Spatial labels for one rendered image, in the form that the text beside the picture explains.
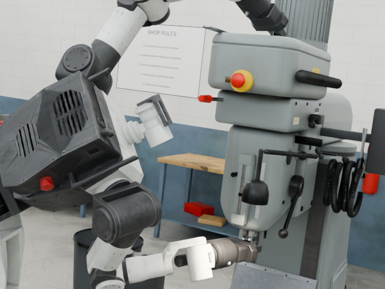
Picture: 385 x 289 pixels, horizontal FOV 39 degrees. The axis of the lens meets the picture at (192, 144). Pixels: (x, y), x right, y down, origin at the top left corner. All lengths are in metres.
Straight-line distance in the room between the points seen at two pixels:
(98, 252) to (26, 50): 6.77
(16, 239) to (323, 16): 1.18
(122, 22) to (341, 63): 4.54
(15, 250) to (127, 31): 0.70
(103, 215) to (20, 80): 6.92
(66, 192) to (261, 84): 0.58
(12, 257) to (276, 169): 0.80
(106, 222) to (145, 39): 5.69
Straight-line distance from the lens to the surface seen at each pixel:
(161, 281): 2.02
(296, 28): 1.84
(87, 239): 3.92
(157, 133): 1.40
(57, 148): 1.27
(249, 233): 1.73
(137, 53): 6.92
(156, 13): 1.60
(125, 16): 1.57
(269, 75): 1.46
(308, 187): 1.86
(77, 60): 1.48
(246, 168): 1.59
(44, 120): 1.33
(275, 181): 1.62
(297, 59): 1.49
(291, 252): 2.12
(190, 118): 6.51
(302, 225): 2.08
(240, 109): 1.58
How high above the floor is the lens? 1.75
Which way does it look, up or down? 7 degrees down
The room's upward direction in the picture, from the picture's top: 7 degrees clockwise
